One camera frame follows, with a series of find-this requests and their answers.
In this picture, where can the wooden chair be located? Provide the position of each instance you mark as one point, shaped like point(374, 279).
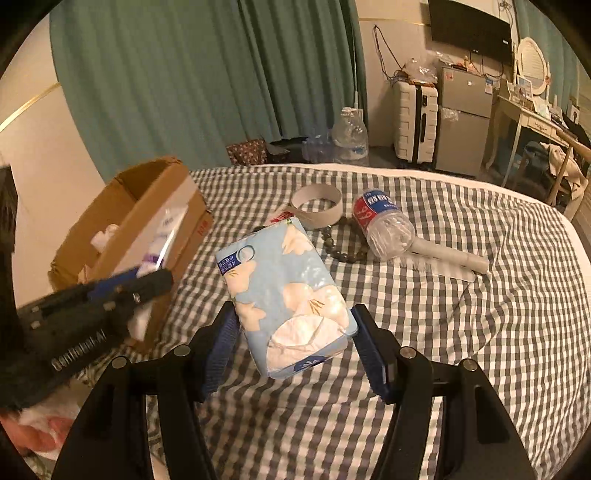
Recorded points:
point(581, 148)

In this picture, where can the black wall television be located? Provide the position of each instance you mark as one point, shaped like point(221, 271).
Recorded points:
point(471, 27)

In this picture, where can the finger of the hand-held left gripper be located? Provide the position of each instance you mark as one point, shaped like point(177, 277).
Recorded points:
point(152, 282)

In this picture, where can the dark bag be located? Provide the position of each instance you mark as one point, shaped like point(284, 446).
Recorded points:
point(286, 147)

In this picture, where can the silver mini fridge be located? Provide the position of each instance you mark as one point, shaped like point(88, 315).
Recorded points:
point(464, 138)

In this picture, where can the small red and white packet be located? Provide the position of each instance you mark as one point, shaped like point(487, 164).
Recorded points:
point(280, 217)

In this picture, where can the narrow green curtain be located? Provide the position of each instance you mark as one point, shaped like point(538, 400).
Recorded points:
point(526, 18)

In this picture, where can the clear plastic bottle red label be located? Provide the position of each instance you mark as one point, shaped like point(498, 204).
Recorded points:
point(388, 230)

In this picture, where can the white tape roll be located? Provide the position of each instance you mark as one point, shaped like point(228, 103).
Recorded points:
point(323, 214)

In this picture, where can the pack of small water bottles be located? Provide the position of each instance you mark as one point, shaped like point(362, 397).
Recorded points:
point(318, 147)

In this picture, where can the wide green curtain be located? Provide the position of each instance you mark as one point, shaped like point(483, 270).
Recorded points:
point(184, 69)

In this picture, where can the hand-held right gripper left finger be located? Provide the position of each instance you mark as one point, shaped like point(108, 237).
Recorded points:
point(221, 355)

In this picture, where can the brown patterned bag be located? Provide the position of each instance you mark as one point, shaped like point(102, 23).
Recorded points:
point(247, 153)

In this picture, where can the clear plastic bags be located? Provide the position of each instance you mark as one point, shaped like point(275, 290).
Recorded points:
point(418, 69)

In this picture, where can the person's left hand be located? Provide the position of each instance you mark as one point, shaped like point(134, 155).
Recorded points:
point(41, 434)

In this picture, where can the white ribbed suitcase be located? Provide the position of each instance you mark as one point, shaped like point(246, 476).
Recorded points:
point(406, 124)

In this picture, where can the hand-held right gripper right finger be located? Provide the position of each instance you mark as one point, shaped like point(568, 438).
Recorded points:
point(371, 360)

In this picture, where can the cream dressing table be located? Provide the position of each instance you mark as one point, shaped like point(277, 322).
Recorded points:
point(521, 108)

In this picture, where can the cream clothing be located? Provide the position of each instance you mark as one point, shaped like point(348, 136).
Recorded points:
point(570, 175)

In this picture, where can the white oval vanity mirror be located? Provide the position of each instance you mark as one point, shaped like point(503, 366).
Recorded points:
point(533, 60)

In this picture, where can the grey checked bed sheet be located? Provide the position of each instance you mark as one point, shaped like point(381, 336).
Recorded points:
point(461, 346)

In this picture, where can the blue floral tissue pack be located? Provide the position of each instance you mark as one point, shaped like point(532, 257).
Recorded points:
point(277, 286)

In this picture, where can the brown cardboard box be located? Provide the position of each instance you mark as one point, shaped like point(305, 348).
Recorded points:
point(138, 203)

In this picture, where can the white cloth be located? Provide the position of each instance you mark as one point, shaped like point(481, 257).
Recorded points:
point(104, 235)

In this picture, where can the large clear water jug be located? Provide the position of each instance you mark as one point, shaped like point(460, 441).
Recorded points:
point(351, 134)

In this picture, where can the white comb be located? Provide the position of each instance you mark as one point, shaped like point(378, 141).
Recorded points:
point(452, 258)

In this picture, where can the white cream tube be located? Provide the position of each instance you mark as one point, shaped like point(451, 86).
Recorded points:
point(159, 240)

